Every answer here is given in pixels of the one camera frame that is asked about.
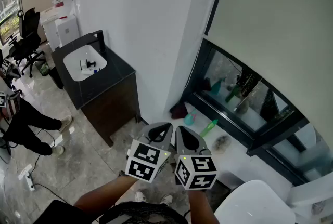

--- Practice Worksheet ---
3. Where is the person's dark clothing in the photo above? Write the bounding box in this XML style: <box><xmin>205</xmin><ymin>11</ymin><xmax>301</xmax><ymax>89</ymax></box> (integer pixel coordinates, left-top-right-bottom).
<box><xmin>98</xmin><ymin>201</ymin><xmax>188</xmax><ymax>224</ymax></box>

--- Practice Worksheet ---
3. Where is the black square faucet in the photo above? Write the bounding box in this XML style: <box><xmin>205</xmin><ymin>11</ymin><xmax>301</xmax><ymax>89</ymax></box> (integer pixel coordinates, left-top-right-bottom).
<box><xmin>87</xmin><ymin>30</ymin><xmax>107</xmax><ymax>56</ymax></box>

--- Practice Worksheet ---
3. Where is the white round chair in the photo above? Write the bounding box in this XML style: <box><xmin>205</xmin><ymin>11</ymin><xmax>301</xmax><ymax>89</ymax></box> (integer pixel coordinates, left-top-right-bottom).
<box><xmin>213</xmin><ymin>179</ymin><xmax>296</xmax><ymax>224</ymax></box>

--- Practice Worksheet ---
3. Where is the black floor cable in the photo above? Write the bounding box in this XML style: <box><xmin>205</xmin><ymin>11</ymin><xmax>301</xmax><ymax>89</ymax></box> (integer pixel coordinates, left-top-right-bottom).
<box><xmin>31</xmin><ymin>129</ymin><xmax>71</xmax><ymax>204</ymax></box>

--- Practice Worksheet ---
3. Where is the white power strip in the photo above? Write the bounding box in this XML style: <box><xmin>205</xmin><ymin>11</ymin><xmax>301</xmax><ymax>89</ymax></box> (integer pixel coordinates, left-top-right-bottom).
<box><xmin>17</xmin><ymin>164</ymin><xmax>36</xmax><ymax>191</ymax></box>

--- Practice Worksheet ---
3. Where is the white water dispenser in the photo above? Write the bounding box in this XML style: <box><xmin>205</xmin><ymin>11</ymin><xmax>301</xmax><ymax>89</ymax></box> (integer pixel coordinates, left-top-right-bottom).
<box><xmin>53</xmin><ymin>0</ymin><xmax>80</xmax><ymax>48</ymax></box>

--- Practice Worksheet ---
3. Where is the dark wooden sink cabinet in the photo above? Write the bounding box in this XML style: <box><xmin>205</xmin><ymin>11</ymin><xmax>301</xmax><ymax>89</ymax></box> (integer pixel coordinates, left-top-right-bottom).
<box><xmin>51</xmin><ymin>32</ymin><xmax>142</xmax><ymax>148</ymax></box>

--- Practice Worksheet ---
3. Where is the person's left forearm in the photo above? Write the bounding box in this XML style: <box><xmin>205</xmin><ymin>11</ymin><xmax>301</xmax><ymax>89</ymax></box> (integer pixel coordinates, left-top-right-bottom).
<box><xmin>73</xmin><ymin>174</ymin><xmax>140</xmax><ymax>216</ymax></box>

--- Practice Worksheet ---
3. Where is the person's white shoe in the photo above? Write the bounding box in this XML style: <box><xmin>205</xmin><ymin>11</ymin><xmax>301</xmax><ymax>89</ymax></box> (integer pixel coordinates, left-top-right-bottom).
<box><xmin>159</xmin><ymin>194</ymin><xmax>174</xmax><ymax>206</ymax></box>
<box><xmin>135</xmin><ymin>190</ymin><xmax>147</xmax><ymax>203</ymax></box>

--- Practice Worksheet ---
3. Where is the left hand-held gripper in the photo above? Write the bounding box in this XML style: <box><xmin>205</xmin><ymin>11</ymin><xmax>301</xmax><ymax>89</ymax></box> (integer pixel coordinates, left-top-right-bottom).
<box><xmin>124</xmin><ymin>122</ymin><xmax>174</xmax><ymax>183</ymax></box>

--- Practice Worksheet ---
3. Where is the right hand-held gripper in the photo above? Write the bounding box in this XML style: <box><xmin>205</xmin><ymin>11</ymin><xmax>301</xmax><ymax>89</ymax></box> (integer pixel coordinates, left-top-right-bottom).
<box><xmin>173</xmin><ymin>125</ymin><xmax>219</xmax><ymax>190</ymax></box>

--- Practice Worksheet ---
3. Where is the teal spray bottle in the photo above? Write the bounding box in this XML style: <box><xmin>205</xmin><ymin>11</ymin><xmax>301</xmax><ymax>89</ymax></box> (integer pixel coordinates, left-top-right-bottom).
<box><xmin>183</xmin><ymin>108</ymin><xmax>198</xmax><ymax>126</ymax></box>

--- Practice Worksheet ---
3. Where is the white and black device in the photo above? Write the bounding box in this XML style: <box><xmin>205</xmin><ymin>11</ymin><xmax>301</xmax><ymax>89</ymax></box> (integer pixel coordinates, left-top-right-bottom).
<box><xmin>80</xmin><ymin>59</ymin><xmax>97</xmax><ymax>71</ymax></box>

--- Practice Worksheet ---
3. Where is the white sink basin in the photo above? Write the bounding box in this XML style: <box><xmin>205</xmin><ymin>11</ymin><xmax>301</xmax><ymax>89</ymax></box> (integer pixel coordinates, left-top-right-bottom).
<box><xmin>62</xmin><ymin>45</ymin><xmax>108</xmax><ymax>82</ymax></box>

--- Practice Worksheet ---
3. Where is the black waste bin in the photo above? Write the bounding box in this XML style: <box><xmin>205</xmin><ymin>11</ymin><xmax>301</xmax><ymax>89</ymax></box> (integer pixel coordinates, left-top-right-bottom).
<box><xmin>34</xmin><ymin>60</ymin><xmax>52</xmax><ymax>77</ymax></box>

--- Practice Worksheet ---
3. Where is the person's right forearm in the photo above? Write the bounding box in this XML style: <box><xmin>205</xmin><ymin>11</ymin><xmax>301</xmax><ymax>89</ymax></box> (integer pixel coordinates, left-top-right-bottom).
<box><xmin>187</xmin><ymin>188</ymin><xmax>215</xmax><ymax>224</ymax></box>

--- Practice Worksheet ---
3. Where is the white drawer cabinet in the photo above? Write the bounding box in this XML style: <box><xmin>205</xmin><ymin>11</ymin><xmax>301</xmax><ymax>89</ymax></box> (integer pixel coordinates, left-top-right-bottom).
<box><xmin>40</xmin><ymin>8</ymin><xmax>61</xmax><ymax>51</ymax></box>

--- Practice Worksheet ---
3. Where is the dark red cloth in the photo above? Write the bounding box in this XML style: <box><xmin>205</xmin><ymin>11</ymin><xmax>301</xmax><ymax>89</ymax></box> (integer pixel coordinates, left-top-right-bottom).
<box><xmin>170</xmin><ymin>102</ymin><xmax>188</xmax><ymax>120</ymax></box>

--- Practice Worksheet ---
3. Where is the green plastic bottle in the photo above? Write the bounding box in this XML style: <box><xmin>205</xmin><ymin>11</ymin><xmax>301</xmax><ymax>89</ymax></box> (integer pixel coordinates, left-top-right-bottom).
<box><xmin>199</xmin><ymin>118</ymin><xmax>219</xmax><ymax>138</ymax></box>

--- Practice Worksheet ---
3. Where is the black office chair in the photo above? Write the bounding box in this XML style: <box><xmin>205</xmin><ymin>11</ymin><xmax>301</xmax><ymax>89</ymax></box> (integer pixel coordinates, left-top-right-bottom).
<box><xmin>6</xmin><ymin>7</ymin><xmax>46</xmax><ymax>78</ymax></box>

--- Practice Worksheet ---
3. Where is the white flat packet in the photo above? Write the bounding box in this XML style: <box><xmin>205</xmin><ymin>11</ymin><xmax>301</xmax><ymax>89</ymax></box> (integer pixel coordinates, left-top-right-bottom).
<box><xmin>81</xmin><ymin>68</ymin><xmax>101</xmax><ymax>76</ymax></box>

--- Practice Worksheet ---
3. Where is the grey fluffy duster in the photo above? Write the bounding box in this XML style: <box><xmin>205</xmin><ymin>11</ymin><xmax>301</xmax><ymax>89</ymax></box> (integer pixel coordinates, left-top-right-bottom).
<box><xmin>211</xmin><ymin>135</ymin><xmax>232</xmax><ymax>152</ymax></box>

